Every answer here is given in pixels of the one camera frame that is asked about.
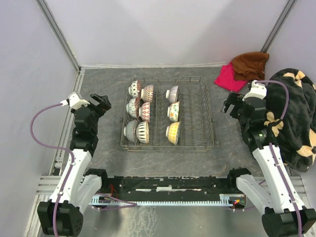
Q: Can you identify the purple striped white bowl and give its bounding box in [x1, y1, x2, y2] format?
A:
[165, 85, 180, 103]

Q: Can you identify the red green dotted bowl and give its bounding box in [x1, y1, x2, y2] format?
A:
[126, 97, 140, 119]

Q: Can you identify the green diamond pattern bowl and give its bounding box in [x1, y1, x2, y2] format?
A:
[128, 80, 142, 98]

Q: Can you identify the black floral blanket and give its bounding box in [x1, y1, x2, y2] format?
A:
[265, 68, 316, 172]

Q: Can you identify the brown cloth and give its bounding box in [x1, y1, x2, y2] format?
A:
[232, 52, 269, 81]

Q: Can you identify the red lattice pattern bowl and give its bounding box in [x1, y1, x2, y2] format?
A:
[139, 102, 151, 123]

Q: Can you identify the pink cloth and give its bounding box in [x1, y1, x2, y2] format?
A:
[214, 62, 247, 92]

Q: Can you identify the multicolour scale pattern bowl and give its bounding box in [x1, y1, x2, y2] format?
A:
[141, 84, 154, 102]

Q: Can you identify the light blue cable duct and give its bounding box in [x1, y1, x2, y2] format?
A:
[89, 194, 245, 207]

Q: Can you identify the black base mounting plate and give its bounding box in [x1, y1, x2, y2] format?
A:
[99, 176, 242, 202]

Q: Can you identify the yellow dotted bowl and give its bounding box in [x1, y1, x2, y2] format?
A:
[166, 122, 181, 146]

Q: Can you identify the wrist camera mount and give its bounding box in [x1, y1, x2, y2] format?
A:
[242, 80, 267, 101]
[61, 91, 90, 110]

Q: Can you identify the black striped white bowl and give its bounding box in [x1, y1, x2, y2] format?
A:
[136, 121, 149, 144]

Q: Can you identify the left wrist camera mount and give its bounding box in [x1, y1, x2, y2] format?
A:
[61, 91, 90, 110]

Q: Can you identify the orange green leaf bowl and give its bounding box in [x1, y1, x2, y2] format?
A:
[167, 102, 180, 122]

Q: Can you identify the grey speckled bowl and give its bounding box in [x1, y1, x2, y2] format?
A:
[123, 120, 138, 143]

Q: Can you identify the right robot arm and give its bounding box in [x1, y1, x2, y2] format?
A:
[222, 92, 316, 237]

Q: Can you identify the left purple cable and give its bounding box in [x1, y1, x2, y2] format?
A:
[29, 103, 138, 237]

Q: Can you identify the grey wire dish rack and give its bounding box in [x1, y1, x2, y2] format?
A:
[120, 77, 214, 152]

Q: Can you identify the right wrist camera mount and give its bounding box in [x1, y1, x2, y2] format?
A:
[242, 80, 267, 101]

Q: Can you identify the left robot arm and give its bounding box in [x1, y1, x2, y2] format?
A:
[37, 92, 112, 237]

